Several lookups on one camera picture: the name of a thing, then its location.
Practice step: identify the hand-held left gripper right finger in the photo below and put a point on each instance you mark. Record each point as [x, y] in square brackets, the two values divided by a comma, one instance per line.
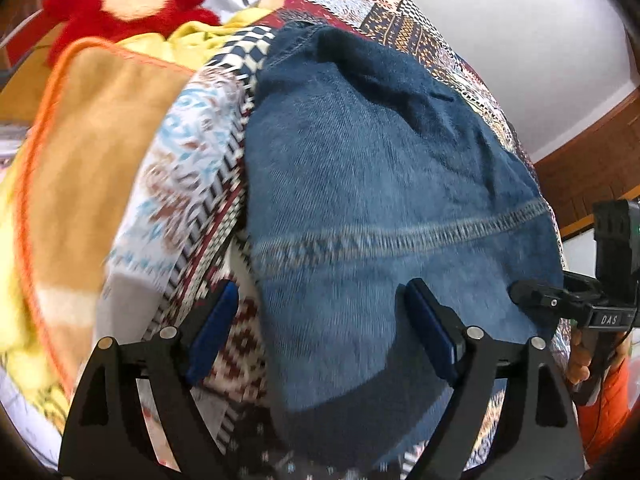
[430, 322]

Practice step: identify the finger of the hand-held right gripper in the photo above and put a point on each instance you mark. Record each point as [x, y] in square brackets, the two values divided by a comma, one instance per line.
[542, 299]

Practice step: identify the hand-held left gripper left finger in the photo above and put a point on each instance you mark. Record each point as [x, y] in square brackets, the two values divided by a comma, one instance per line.
[215, 322]

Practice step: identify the blue denim jacket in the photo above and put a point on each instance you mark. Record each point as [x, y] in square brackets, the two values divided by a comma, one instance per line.
[380, 200]

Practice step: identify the person's right forearm orange sleeve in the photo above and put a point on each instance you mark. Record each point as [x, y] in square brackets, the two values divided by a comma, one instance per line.
[607, 420]

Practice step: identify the person's right hand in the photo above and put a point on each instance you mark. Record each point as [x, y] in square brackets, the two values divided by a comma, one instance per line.
[580, 355]

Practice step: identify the brown wooden door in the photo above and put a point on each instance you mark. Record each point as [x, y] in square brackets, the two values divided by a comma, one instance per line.
[590, 170]

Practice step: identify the patchwork printed blanket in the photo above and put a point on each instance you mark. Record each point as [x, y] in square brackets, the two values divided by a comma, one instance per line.
[200, 200]

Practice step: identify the tan blanket with orange trim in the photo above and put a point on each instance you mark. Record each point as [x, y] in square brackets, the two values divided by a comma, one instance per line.
[95, 170]

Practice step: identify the yellow blanket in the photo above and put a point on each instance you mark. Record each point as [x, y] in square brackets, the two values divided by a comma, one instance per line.
[20, 320]

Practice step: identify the red plush toy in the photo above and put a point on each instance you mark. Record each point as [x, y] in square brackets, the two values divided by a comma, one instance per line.
[125, 5]

